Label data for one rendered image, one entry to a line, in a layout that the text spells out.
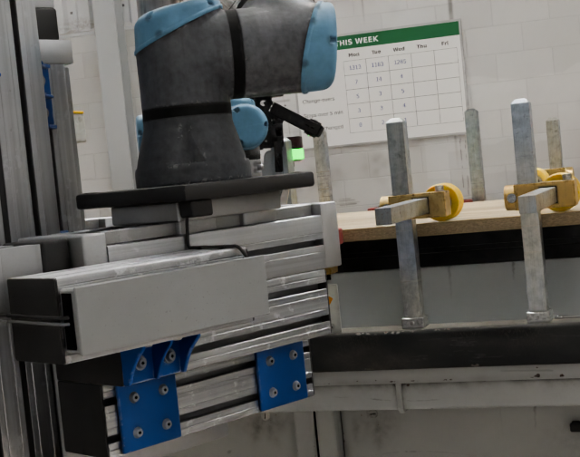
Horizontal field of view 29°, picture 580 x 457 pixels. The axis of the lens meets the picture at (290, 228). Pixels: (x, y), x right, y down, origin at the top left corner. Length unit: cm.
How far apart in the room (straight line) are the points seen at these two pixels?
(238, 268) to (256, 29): 34
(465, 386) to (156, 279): 123
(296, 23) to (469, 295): 116
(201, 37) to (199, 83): 6
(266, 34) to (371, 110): 811
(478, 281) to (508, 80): 700
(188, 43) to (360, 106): 815
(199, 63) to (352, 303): 122
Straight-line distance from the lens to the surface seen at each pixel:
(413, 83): 950
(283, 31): 146
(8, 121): 148
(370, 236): 248
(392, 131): 229
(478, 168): 336
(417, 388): 236
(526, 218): 224
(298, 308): 152
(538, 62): 944
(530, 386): 232
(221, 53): 145
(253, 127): 190
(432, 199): 226
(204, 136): 143
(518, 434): 258
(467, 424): 259
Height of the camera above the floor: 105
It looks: 3 degrees down
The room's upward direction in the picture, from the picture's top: 6 degrees counter-clockwise
